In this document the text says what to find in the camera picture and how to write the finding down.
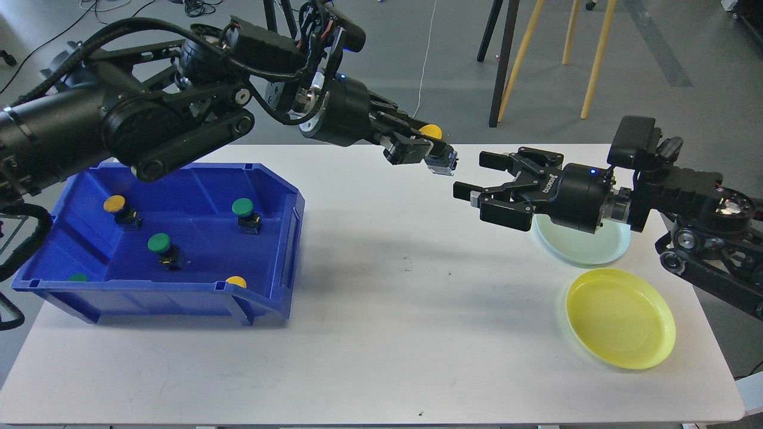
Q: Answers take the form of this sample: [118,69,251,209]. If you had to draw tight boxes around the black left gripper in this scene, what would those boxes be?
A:
[298,77,443,166]

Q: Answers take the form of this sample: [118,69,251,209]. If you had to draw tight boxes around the green push button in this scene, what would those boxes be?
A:
[147,232,185,271]
[67,272,88,282]
[231,197,262,235]

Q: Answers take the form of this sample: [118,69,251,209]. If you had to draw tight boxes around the yellow push button front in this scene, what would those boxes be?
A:
[225,275,247,288]

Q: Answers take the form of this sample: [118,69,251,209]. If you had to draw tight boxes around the blue plastic storage bin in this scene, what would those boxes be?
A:
[11,163,305,326]

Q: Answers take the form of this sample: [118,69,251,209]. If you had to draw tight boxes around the yellow push button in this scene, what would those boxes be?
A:
[419,124,458,176]
[103,194,142,231]
[225,275,247,288]

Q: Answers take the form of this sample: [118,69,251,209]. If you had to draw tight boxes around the yellow plate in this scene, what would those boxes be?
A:
[565,268,678,371]

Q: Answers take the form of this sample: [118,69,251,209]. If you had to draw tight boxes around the black tripod legs left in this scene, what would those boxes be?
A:
[263,0,306,36]

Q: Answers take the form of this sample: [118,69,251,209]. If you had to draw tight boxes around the black floor cables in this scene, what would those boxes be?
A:
[0,0,227,96]

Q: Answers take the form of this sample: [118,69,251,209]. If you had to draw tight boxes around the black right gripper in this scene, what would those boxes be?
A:
[453,148,614,234]

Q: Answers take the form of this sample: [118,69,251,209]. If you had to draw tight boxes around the light green plate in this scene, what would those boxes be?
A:
[532,214,631,266]

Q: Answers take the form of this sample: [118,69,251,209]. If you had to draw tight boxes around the black stand legs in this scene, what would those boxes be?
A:
[476,1,520,128]

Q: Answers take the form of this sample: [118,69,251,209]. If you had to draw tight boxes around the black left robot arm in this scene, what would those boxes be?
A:
[2,1,457,281]

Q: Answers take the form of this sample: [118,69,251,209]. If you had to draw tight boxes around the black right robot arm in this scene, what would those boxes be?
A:
[453,115,762,319]

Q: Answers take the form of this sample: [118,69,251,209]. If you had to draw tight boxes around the white cable with plug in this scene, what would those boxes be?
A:
[408,0,439,120]

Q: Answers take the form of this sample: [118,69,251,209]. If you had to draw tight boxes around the yellow wooden legs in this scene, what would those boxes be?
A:
[497,0,618,123]

